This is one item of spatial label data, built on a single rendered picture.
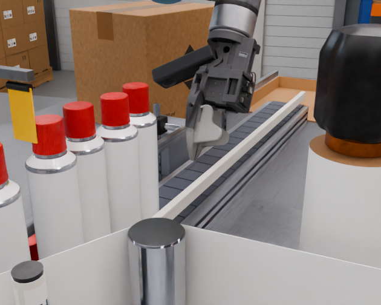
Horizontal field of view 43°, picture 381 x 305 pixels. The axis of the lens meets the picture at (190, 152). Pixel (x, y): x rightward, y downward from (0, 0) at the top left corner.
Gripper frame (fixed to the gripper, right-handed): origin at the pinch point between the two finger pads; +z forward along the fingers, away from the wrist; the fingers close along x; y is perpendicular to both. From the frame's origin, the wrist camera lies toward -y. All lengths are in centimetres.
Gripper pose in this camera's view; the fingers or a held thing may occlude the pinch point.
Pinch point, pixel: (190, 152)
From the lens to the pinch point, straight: 79.5
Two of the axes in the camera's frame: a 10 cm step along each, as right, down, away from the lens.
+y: 8.9, 1.8, -4.3
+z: -2.3, 9.7, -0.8
